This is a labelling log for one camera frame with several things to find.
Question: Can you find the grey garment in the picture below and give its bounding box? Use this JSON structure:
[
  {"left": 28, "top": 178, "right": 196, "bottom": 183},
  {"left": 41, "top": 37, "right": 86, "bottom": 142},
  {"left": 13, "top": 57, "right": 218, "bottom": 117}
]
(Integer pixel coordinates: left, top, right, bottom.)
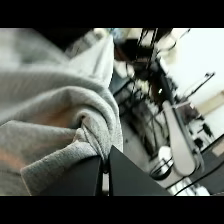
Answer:
[{"left": 0, "top": 28, "right": 124, "bottom": 197}]

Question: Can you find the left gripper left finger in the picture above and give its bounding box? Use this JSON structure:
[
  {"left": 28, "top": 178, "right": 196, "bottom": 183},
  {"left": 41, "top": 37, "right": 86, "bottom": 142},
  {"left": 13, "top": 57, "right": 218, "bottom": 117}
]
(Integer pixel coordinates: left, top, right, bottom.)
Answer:
[{"left": 42, "top": 155, "right": 103, "bottom": 197}]

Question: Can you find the black cable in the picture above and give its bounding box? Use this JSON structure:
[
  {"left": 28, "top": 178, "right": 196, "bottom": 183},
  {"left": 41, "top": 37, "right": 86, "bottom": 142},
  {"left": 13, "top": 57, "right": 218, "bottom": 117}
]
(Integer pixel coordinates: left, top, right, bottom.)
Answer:
[{"left": 173, "top": 159, "right": 224, "bottom": 197}]

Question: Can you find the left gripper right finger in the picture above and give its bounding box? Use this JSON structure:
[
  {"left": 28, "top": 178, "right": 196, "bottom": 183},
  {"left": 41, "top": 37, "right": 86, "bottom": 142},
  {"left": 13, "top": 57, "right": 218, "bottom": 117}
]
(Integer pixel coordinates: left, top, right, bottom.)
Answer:
[{"left": 108, "top": 145, "right": 172, "bottom": 197}]

